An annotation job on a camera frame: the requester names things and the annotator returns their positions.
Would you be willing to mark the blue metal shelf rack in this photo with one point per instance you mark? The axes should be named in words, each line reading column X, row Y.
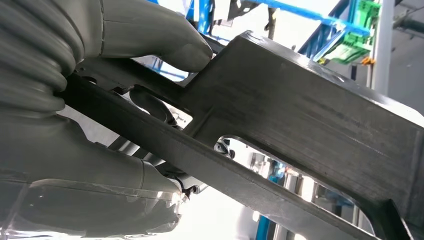
column 298, row 11

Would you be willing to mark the grey vertical column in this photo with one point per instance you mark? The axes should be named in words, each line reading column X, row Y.
column 382, row 43

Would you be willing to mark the green plastic crate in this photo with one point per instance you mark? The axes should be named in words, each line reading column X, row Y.
column 344, row 53
column 362, row 20

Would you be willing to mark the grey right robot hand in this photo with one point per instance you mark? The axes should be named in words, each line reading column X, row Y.
column 149, row 30

